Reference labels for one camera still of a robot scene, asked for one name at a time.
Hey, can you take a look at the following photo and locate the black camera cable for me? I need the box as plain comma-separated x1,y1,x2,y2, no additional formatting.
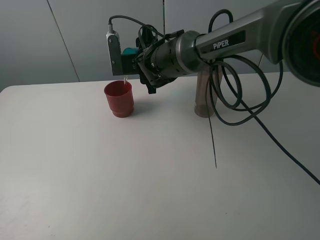
107,9,320,186

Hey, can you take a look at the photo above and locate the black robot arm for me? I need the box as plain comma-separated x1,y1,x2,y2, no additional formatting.
135,0,320,88

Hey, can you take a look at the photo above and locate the brown transparent plastic bottle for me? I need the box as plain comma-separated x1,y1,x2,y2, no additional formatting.
194,66,223,118

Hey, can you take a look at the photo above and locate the red plastic cup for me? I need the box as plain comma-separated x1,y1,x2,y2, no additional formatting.
104,80,134,118

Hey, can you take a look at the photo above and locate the teal transparent plastic cup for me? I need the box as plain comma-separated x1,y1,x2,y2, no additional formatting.
122,47,139,55

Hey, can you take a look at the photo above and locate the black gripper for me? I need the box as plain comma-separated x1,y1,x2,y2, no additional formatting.
135,26,185,95

